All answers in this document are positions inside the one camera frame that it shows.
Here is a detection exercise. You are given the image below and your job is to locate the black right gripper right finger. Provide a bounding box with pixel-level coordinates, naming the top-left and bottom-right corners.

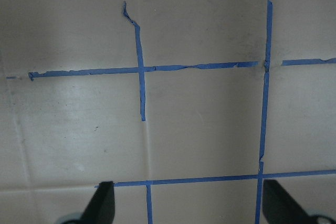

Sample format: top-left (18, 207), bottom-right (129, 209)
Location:
top-left (262, 179), bottom-right (320, 224)

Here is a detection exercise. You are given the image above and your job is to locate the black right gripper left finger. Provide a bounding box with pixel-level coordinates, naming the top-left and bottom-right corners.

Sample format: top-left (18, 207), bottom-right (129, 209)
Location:
top-left (80, 182), bottom-right (115, 224)

